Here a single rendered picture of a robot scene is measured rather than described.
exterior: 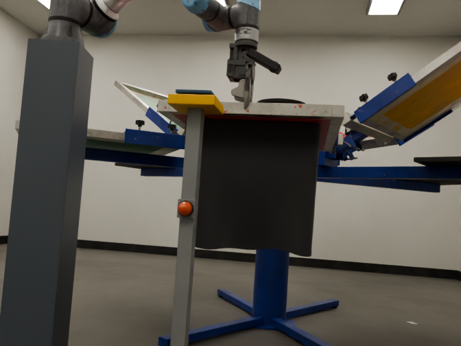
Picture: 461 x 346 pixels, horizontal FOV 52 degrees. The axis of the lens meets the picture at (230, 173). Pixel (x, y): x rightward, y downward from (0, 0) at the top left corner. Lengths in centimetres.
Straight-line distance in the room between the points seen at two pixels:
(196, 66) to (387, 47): 250
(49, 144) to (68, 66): 28
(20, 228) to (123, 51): 547
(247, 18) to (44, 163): 83
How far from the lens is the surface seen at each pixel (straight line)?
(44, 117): 176
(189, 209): 125
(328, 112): 147
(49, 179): 172
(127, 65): 696
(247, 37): 154
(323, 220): 617
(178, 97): 129
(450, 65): 236
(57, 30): 185
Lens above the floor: 66
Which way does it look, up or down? 4 degrees up
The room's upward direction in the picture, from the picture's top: 4 degrees clockwise
